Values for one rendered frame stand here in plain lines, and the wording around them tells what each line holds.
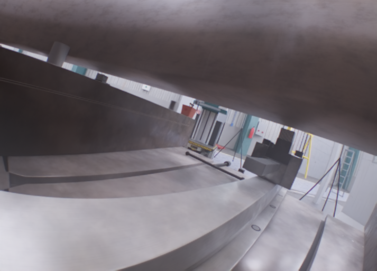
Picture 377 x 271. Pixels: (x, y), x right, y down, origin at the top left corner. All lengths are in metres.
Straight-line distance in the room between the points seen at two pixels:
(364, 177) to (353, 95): 2.59
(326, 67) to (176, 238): 0.64
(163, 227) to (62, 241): 0.17
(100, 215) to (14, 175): 0.43
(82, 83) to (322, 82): 0.92
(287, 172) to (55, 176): 1.19
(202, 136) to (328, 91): 2.79
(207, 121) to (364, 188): 3.18
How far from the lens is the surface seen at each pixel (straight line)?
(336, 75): 0.62
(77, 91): 0.76
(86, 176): 0.70
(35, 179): 0.64
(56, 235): 0.25
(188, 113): 1.90
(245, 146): 7.67
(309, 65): 0.64
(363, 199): 3.06
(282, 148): 1.20
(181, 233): 0.30
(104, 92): 0.84
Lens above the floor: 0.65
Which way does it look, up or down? 3 degrees down
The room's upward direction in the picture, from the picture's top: 20 degrees clockwise
